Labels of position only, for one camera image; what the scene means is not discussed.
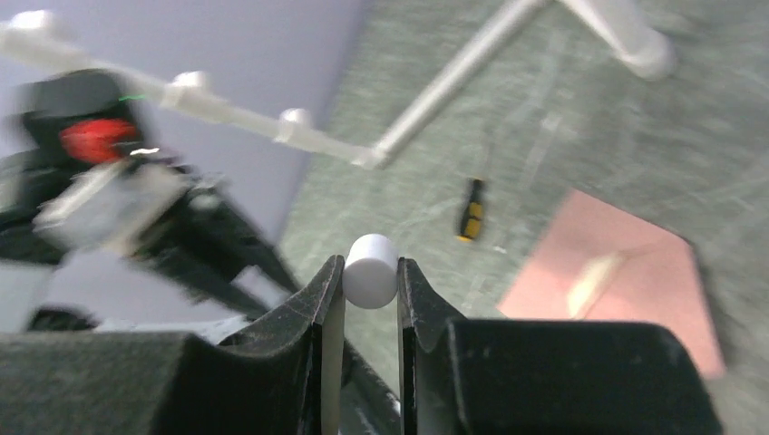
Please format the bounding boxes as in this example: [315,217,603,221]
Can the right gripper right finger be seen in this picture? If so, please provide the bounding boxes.
[397,258,724,435]

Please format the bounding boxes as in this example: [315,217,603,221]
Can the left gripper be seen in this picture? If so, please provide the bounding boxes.
[131,168,301,318]

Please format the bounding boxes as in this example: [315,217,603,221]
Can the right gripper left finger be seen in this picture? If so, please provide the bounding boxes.
[1,256,345,434]

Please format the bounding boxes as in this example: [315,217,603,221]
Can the white glue stick cap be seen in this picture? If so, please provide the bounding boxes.
[342,234,399,309]

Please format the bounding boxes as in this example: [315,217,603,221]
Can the tan paper letter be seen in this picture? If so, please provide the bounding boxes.
[566,252,627,319]

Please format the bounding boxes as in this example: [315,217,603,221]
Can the pink envelope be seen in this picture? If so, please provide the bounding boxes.
[498,190,725,379]

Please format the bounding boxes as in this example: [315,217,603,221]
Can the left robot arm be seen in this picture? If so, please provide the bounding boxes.
[1,69,299,318]

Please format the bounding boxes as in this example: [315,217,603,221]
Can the black yellow screwdriver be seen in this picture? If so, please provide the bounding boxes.
[457,178,485,241]

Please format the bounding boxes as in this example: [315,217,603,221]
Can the white PVC pipe frame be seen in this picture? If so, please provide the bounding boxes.
[0,0,677,171]

